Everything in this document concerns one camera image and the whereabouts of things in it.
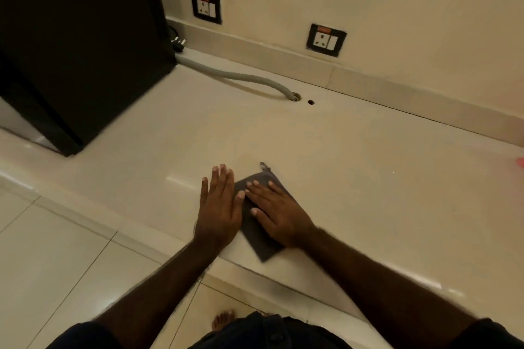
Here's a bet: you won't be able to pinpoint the person's left hand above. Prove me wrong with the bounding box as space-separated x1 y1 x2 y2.
193 163 246 250

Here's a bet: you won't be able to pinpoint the person's right hand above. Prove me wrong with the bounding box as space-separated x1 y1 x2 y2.
244 180 316 250

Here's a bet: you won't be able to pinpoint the grey cloth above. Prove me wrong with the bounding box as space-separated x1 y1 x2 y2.
233 161 296 263

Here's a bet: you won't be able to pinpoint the person's right forearm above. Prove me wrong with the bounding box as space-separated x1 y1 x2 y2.
300 225 480 349

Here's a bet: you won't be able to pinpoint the person's left forearm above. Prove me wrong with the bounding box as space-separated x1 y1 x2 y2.
93 238 223 349

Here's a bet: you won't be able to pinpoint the white countertop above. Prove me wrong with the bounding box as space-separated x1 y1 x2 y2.
0 48 524 338

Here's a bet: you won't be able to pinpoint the person's left foot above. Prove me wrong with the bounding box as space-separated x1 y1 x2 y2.
210 309 238 334

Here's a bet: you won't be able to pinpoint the person's dark shorts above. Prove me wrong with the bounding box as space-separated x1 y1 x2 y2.
189 311 353 349

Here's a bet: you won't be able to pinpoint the person's dark left sleeve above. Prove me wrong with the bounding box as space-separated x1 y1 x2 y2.
45 321 124 349

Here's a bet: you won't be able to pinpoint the person's dark sleeve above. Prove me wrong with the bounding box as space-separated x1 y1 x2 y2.
45 321 124 349
448 317 524 349

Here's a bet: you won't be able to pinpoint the person's dark right sleeve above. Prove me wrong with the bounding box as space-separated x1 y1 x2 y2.
448 317 524 349

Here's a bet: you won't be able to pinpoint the cream backsplash strip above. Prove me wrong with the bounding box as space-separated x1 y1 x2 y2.
165 15 524 147

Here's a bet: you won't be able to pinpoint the black appliance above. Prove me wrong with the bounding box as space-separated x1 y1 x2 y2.
0 0 178 158

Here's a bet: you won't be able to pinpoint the grey corrugated hose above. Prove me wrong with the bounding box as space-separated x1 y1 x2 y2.
175 51 300 101

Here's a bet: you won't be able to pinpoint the black framed wall socket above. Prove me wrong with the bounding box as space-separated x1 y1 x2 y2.
306 23 348 59
190 0 223 26

